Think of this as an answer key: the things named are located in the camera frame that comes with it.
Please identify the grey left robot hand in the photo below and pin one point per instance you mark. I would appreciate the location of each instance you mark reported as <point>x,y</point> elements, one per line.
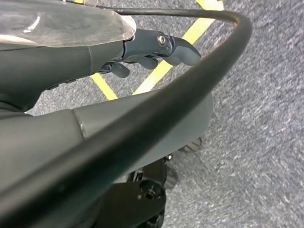
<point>47,63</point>

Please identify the grey black robot leg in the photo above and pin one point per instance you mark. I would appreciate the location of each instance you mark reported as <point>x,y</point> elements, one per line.
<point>47,144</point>

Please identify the black robot foot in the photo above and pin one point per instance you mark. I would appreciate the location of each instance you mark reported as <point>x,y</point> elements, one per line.
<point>192,145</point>

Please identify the yellow floor tape outline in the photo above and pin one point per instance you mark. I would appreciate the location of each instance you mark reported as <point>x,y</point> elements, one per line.
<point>156,74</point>

